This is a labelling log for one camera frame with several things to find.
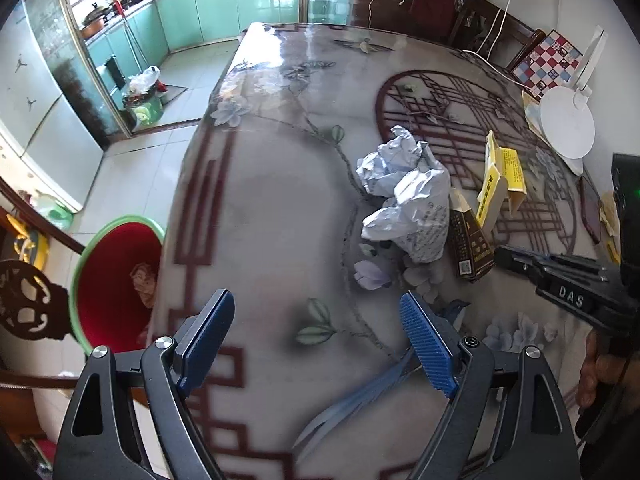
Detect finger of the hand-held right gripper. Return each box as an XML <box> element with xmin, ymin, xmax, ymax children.
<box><xmin>542</xmin><ymin>253</ymin><xmax>609</xmax><ymax>278</ymax></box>
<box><xmin>494</xmin><ymin>245</ymin><xmax>551</xmax><ymax>287</ymax></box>

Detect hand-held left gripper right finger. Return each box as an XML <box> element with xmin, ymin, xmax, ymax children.
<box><xmin>398</xmin><ymin>291</ymin><xmax>581</xmax><ymax>480</ymax></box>

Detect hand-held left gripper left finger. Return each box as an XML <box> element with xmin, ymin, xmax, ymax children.
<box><xmin>52</xmin><ymin>287</ymin><xmax>236</xmax><ymax>480</ymax></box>

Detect brown cardboard box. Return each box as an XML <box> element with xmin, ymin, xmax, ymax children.
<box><xmin>447</xmin><ymin>187</ymin><xmax>496</xmax><ymax>283</ymax></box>

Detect yellow cardboard box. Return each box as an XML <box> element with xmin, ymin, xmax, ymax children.
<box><xmin>475</xmin><ymin>130</ymin><xmax>528</xmax><ymax>233</ymax></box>

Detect brown paper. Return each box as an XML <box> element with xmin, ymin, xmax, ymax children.
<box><xmin>130</xmin><ymin>263</ymin><xmax>158</xmax><ymax>308</ymax></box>

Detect white printed paper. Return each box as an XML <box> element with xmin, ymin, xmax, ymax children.
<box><xmin>361</xmin><ymin>167</ymin><xmax>451</xmax><ymax>265</ymax></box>

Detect red bin with green rim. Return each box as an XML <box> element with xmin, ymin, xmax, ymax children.
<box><xmin>70</xmin><ymin>215</ymin><xmax>166</xmax><ymax>356</ymax></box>

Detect person's right hand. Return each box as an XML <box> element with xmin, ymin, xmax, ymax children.
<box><xmin>575</xmin><ymin>332</ymin><xmax>626</xmax><ymax>441</ymax></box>

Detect smartphone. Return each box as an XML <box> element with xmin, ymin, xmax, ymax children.
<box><xmin>579</xmin><ymin>176</ymin><xmax>603</xmax><ymax>245</ymax></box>

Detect crumpled beige tissue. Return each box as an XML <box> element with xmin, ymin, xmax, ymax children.
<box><xmin>599</xmin><ymin>191</ymin><xmax>622</xmax><ymax>238</ymax></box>

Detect white desk lamp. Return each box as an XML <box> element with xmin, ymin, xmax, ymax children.
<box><xmin>540</xmin><ymin>25</ymin><xmax>608</xmax><ymax>177</ymax></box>

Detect carved wooden chair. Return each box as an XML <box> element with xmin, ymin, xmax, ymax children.
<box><xmin>0</xmin><ymin>177</ymin><xmax>93</xmax><ymax>393</ymax></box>

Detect yellow toy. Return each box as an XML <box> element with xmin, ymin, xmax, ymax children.
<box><xmin>10</xmin><ymin>230</ymin><xmax>51</xmax><ymax>271</ymax></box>

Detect dark wooden chair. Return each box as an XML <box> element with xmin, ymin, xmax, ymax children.
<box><xmin>447</xmin><ymin>0</ymin><xmax>548</xmax><ymax>71</ymax></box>

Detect green bin with plastic bag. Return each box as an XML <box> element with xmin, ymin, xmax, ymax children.
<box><xmin>122</xmin><ymin>66</ymin><xmax>166</xmax><ymax>128</ymax></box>

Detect green kitchen base cabinets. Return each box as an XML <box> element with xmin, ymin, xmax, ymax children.
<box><xmin>82</xmin><ymin>0</ymin><xmax>303</xmax><ymax>96</ymax></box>

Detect black wok with lid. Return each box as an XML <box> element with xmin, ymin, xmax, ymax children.
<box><xmin>82</xmin><ymin>2</ymin><xmax>113</xmax><ymax>23</ymax></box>

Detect white charging cable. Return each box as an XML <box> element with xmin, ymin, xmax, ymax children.
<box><xmin>462</xmin><ymin>0</ymin><xmax>523</xmax><ymax>68</ymax></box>

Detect red handled mop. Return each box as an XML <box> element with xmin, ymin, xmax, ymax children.
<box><xmin>111</xmin><ymin>0</ymin><xmax>151</xmax><ymax>76</ymax></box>

